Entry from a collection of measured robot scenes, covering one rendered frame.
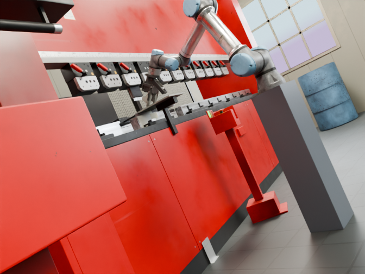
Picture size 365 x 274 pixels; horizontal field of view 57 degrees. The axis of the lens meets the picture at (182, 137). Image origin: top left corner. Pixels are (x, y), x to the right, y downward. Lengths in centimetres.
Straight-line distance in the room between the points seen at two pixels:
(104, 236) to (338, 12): 518
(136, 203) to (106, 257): 40
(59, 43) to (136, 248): 113
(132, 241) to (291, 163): 88
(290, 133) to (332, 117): 357
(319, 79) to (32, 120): 508
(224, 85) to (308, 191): 265
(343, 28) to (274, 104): 423
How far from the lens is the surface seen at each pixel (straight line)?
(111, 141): 171
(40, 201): 30
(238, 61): 170
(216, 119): 232
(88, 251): 134
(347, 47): 591
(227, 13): 429
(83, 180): 33
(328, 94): 530
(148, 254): 170
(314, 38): 604
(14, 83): 139
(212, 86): 434
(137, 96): 225
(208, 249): 209
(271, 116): 180
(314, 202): 187
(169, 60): 205
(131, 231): 164
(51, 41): 193
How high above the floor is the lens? 71
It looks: 1 degrees up
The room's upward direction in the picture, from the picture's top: 24 degrees counter-clockwise
